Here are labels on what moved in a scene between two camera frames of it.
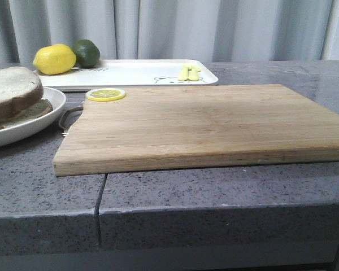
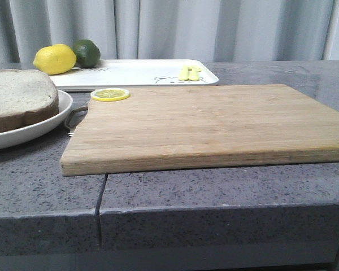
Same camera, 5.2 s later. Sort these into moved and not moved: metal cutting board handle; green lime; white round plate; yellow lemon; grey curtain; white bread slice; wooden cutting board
Moved: white bread slice; white round plate; metal cutting board handle
Not moved: green lime; wooden cutting board; yellow lemon; grey curtain
